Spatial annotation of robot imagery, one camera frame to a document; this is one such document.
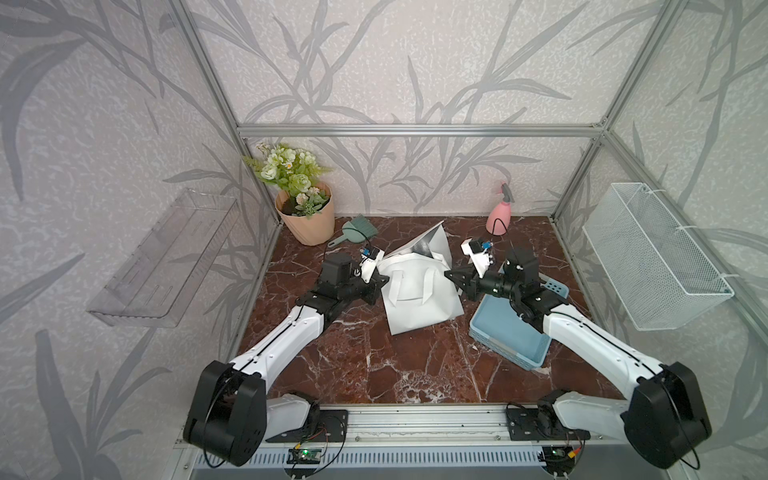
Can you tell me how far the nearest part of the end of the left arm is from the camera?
61cm

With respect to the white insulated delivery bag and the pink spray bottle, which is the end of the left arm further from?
the pink spray bottle

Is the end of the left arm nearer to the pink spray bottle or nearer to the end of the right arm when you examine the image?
the end of the right arm

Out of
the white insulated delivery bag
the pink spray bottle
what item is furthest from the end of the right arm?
the pink spray bottle

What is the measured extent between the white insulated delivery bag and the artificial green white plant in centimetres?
36

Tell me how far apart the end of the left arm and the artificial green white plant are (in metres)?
0.38

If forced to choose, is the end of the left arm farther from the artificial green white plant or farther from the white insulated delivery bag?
the artificial green white plant

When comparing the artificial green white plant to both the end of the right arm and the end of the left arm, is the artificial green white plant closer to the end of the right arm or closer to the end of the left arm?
the end of the left arm

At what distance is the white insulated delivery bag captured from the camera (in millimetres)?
798

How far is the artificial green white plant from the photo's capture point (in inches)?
36.5

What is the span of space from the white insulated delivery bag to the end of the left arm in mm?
80
